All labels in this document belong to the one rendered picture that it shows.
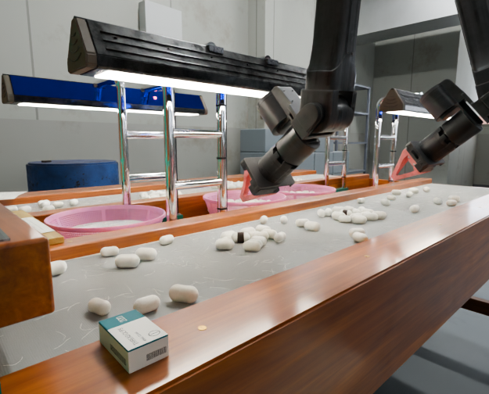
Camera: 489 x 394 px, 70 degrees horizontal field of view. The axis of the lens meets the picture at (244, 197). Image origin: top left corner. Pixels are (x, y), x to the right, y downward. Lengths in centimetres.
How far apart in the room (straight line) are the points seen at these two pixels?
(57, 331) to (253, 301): 21
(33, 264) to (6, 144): 262
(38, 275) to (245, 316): 19
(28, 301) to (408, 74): 680
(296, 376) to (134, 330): 18
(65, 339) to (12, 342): 5
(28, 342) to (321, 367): 31
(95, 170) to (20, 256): 197
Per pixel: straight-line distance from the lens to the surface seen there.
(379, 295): 53
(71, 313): 48
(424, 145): 85
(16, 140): 296
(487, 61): 85
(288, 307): 40
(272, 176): 62
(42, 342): 43
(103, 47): 56
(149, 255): 62
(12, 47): 305
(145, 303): 44
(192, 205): 117
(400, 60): 705
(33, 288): 36
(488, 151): 860
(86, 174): 228
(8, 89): 109
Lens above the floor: 94
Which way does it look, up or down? 9 degrees down
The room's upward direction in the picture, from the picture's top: straight up
